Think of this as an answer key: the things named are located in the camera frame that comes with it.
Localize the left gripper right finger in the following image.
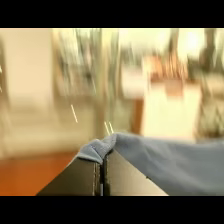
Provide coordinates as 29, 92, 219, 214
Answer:
102, 149, 168, 197

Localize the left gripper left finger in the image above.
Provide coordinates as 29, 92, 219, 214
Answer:
35, 156, 102, 197

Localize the blue shirt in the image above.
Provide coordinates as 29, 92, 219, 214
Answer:
75, 131, 224, 197

